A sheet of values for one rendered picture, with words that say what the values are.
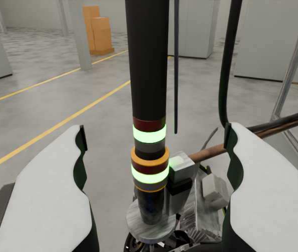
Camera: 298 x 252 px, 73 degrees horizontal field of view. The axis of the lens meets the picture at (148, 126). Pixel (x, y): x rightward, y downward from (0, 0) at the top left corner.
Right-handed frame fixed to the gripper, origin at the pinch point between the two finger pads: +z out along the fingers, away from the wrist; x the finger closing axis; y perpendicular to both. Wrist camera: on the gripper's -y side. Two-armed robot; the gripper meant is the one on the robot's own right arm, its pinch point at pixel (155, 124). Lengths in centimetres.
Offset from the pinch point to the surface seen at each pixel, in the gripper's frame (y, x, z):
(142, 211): 17.1, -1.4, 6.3
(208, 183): 51, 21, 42
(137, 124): 3.9, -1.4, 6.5
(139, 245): 42.8, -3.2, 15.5
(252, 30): 56, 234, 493
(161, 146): 6.6, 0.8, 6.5
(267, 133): 11.4, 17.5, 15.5
